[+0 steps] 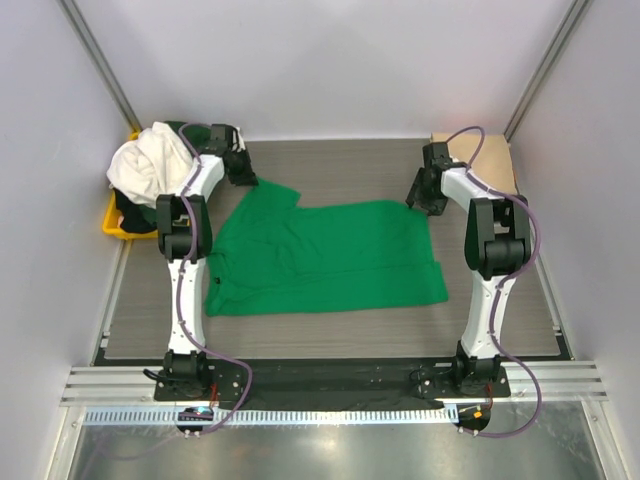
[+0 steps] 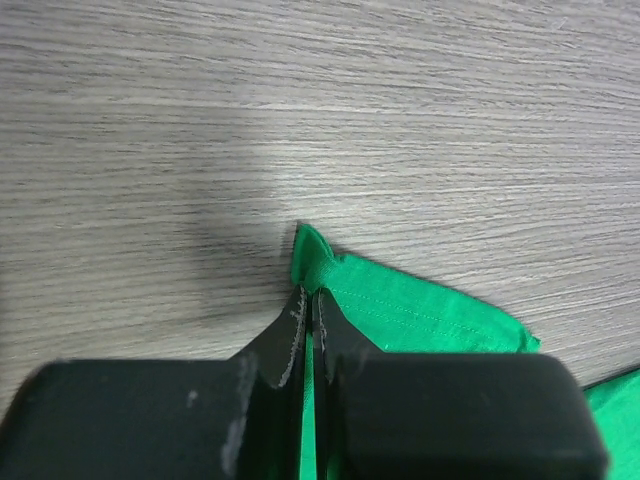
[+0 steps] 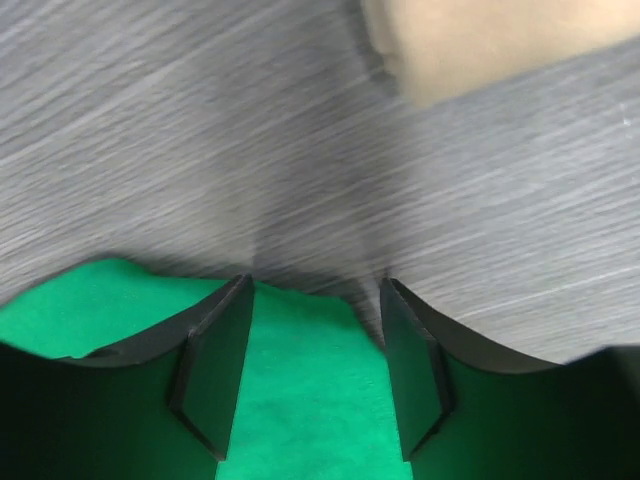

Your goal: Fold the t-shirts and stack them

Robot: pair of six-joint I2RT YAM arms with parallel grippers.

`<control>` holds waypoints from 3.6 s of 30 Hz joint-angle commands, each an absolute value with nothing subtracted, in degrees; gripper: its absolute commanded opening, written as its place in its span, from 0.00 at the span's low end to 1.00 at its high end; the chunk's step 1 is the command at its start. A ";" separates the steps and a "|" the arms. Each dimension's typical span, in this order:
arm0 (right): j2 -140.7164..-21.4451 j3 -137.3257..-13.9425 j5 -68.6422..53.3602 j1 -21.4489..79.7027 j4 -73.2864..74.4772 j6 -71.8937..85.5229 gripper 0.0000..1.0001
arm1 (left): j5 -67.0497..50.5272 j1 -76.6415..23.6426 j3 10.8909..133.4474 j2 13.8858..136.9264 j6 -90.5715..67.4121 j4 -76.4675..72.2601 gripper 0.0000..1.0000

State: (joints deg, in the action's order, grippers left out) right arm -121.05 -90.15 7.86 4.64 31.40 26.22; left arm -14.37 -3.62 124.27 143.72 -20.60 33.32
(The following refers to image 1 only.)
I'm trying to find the bright green t-shirt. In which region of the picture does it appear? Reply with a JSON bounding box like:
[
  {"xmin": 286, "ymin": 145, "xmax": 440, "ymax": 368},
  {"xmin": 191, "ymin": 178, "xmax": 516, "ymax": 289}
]
[{"xmin": 204, "ymin": 180, "xmax": 449, "ymax": 317}]

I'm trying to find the yellow plastic bin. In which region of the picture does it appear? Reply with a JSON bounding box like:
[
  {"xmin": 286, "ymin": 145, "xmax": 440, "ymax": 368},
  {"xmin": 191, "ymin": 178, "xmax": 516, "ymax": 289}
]
[{"xmin": 102, "ymin": 128, "xmax": 158, "ymax": 240}]

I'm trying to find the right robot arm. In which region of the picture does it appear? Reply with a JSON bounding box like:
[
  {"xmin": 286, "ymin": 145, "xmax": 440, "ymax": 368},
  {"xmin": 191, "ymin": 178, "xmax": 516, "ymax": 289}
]
[{"xmin": 406, "ymin": 141, "xmax": 532, "ymax": 396}]

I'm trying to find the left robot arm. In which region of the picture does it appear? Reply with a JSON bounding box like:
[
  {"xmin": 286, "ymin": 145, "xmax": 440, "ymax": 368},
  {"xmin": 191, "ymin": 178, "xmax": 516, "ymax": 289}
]
[{"xmin": 154, "ymin": 123, "xmax": 258, "ymax": 401}]

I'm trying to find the white t-shirt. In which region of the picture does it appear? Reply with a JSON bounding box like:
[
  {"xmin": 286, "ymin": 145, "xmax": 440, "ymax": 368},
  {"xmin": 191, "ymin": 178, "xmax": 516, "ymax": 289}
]
[{"xmin": 106, "ymin": 122, "xmax": 193, "ymax": 209}]

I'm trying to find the folded beige t-shirt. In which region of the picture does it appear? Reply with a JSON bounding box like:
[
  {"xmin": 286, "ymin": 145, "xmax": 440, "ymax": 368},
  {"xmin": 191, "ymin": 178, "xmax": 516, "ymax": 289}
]
[{"xmin": 448, "ymin": 130, "xmax": 517, "ymax": 194}]

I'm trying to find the dark green t-shirt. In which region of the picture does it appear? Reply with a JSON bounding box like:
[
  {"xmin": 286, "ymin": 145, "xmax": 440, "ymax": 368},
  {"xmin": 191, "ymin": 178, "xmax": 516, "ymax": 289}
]
[{"xmin": 112, "ymin": 119, "xmax": 214, "ymax": 234}]

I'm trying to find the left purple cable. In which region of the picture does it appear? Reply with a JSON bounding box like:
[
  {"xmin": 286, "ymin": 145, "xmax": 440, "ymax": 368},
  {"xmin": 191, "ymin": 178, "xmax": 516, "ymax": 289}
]
[{"xmin": 177, "ymin": 122, "xmax": 254, "ymax": 434}]

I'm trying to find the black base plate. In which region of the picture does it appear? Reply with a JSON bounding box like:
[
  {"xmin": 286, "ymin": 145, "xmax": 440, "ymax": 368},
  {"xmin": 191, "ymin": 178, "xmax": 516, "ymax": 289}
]
[{"xmin": 143, "ymin": 357, "xmax": 511, "ymax": 412}]

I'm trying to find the left aluminium frame post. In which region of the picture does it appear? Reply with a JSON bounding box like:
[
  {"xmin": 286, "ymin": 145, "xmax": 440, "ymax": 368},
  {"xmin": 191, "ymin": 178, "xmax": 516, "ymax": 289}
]
[{"xmin": 56, "ymin": 0, "xmax": 142, "ymax": 131}]

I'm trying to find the aluminium frame post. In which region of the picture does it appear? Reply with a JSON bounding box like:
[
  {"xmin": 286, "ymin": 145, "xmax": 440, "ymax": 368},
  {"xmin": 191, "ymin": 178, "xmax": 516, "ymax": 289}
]
[
  {"xmin": 56, "ymin": 0, "xmax": 142, "ymax": 131},
  {"xmin": 504, "ymin": 0, "xmax": 593, "ymax": 143}
]

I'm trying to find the right aluminium frame post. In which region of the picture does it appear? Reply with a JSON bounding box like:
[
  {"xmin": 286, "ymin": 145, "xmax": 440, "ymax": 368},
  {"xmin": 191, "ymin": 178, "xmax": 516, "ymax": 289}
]
[{"xmin": 504, "ymin": 0, "xmax": 593, "ymax": 143}]

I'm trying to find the aluminium front rail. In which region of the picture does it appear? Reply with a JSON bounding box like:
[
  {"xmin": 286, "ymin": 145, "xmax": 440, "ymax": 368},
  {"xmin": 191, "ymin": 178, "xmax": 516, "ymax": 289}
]
[{"xmin": 60, "ymin": 360, "xmax": 608, "ymax": 406}]

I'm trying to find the white slotted cable duct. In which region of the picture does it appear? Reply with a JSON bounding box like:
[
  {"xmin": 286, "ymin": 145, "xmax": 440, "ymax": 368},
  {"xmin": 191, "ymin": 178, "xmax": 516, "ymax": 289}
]
[{"xmin": 83, "ymin": 405, "xmax": 458, "ymax": 428}]

